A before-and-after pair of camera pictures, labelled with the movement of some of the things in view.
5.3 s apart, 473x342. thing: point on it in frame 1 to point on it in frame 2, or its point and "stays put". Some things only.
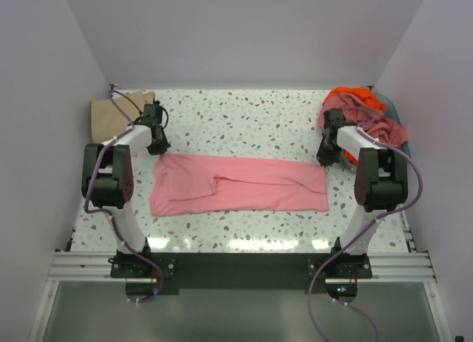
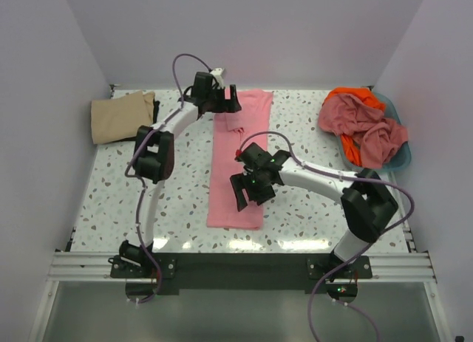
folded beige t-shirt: x=107 y=122 stays put
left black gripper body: x=160 y=126 to x=213 y=97
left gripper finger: x=159 y=144 to x=232 y=105
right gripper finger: x=329 y=152 to x=238 y=181
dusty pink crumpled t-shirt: x=355 y=111 stays put
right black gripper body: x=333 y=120 to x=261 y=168
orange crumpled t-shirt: x=363 y=94 stays put
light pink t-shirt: x=185 y=184 to x=234 y=131
